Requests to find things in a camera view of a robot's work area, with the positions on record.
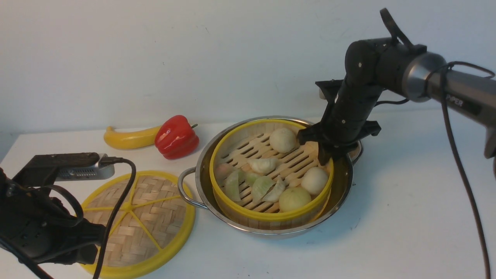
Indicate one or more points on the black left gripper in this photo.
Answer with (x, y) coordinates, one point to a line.
(43, 223)

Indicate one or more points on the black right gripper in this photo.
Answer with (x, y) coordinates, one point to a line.
(344, 122)

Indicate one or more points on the yellow bamboo steamer basket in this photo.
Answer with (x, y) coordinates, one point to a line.
(291, 167)

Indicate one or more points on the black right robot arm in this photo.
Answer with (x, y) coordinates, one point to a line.
(384, 64)

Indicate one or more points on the stainless steel pot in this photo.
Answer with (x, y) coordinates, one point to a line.
(341, 186)

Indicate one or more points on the white bun right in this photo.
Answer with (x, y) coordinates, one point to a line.
(314, 180)

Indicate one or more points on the white bun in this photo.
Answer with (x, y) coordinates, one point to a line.
(314, 180)
(282, 140)

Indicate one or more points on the white bun far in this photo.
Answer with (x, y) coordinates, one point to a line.
(282, 140)

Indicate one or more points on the yellowish bun front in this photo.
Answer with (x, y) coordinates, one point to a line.
(294, 198)

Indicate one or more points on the white dumpling centre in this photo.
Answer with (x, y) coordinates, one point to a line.
(263, 166)

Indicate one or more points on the white dumpling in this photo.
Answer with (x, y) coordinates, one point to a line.
(274, 193)
(263, 166)

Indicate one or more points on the white dumpling front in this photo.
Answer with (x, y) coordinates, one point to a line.
(274, 193)

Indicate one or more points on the green dumpling front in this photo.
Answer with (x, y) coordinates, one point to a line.
(260, 188)

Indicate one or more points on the small green dumpling middle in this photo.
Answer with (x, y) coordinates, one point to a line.
(250, 178)

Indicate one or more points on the green dumpling left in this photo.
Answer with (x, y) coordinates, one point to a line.
(231, 187)

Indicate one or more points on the pink dumpling left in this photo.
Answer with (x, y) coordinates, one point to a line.
(221, 173)

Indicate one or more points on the yellow toy banana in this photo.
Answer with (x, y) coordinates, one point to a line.
(130, 140)

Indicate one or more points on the red toy bell pepper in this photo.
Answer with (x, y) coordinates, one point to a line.
(176, 138)

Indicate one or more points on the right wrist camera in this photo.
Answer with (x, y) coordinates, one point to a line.
(329, 90)

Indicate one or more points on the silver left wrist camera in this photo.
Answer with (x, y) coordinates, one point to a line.
(83, 170)

